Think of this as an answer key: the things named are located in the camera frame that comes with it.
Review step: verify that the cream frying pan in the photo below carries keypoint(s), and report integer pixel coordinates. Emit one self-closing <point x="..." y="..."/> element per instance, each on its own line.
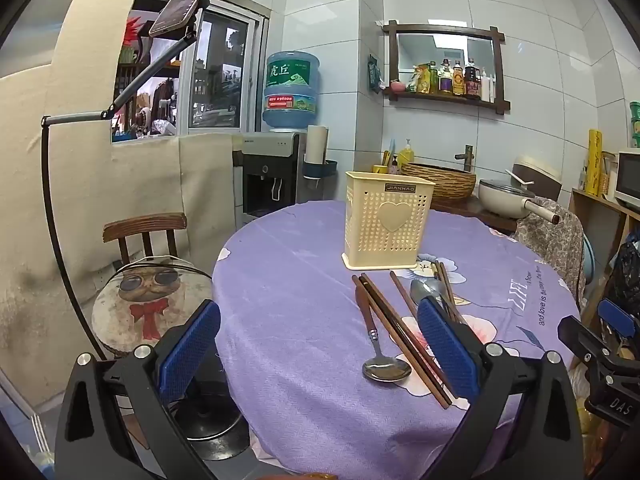
<point x="500" y="200"/>

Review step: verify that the blue wall holder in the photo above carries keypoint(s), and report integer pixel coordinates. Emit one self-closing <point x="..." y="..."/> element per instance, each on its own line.
<point x="320" y="170"/>

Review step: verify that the smartphone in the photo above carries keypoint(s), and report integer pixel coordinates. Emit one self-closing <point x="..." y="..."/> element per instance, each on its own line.
<point x="180" y="7"/>

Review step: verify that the bronze faucet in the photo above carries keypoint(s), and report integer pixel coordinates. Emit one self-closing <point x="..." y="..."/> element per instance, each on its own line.
<point x="467" y="157"/>

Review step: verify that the cream perforated utensil holder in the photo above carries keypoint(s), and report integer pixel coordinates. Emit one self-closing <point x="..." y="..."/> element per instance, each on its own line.
<point x="370" y="220"/>

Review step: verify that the cream brown rice cooker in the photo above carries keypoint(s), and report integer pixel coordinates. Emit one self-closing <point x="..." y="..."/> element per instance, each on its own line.
<point x="542" y="172"/>

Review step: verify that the yellow soap dispenser bottle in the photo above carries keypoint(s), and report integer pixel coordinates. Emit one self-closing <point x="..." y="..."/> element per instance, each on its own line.
<point x="406" y="157"/>

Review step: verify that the water dispenser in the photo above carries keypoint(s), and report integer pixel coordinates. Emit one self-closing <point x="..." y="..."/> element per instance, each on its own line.
<point x="265" y="160"/>

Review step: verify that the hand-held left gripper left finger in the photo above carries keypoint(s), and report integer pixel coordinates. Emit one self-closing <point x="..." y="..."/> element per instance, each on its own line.
<point x="190" y="351"/>

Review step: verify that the blue water jug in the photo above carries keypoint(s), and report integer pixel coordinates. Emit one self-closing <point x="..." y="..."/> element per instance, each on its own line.
<point x="290" y="90"/>

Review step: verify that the row of condiment bottles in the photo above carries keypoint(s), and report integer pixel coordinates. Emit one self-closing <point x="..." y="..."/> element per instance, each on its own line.
<point x="457" y="80"/>

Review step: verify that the round cat print cushion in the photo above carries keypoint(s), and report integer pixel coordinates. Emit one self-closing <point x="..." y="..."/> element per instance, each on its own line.
<point x="150" y="305"/>

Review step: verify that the dark wooden counter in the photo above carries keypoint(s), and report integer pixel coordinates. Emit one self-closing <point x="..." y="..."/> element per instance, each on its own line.
<point x="475" y="212"/>

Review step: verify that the small floral bottle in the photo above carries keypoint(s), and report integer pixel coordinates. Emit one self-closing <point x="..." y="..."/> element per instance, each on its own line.
<point x="396" y="166"/>

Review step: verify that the dark plastic bag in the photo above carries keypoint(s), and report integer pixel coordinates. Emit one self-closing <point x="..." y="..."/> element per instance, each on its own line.
<point x="625" y="275"/>

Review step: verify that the dark hanging packet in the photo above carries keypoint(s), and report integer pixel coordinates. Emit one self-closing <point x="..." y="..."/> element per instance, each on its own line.
<point x="373" y="74"/>

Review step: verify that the yellow roll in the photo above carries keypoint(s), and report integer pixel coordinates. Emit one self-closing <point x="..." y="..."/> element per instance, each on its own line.
<point x="594" y="160"/>

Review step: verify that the paper towel roll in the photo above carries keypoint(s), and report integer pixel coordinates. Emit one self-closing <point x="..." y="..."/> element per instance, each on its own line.
<point x="316" y="142"/>

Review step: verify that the white rice paddle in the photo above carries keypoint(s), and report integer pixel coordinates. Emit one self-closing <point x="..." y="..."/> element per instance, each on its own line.
<point x="520" y="177"/>

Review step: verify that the purple floral tablecloth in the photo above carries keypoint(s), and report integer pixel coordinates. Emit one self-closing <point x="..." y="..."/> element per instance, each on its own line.
<point x="300" y="270"/>

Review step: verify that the wooden chair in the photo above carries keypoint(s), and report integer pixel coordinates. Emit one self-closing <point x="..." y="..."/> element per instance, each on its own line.
<point x="145" y="222"/>

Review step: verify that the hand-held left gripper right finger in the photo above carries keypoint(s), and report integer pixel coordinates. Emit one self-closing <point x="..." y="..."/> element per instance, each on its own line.
<point x="445" y="351"/>

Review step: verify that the white microwave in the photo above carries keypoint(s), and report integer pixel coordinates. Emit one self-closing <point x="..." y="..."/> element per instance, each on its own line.
<point x="627" y="180"/>

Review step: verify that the yellow cup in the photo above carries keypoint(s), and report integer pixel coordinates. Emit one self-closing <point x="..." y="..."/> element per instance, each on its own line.
<point x="380" y="168"/>

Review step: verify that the pink cup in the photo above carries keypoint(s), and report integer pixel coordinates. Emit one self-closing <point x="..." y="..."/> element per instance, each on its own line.
<point x="398" y="87"/>

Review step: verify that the wooden framed mirror shelf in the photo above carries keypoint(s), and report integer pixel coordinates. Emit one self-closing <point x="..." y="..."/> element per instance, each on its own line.
<point x="435" y="47"/>

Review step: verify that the sliding window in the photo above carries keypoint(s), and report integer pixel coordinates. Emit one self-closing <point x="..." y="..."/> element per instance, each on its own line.
<point x="220" y="75"/>

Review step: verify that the patterned floral cloth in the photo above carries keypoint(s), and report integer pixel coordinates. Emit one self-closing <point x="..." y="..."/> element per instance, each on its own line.
<point x="550" y="240"/>

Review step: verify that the brown woven wash basin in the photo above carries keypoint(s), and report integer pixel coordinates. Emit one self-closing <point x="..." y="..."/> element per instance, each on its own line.
<point x="445" y="182"/>

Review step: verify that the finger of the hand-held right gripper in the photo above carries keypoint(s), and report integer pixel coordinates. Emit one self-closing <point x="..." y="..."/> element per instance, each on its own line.
<point x="580" y="335"/>
<point x="617" y="316"/>

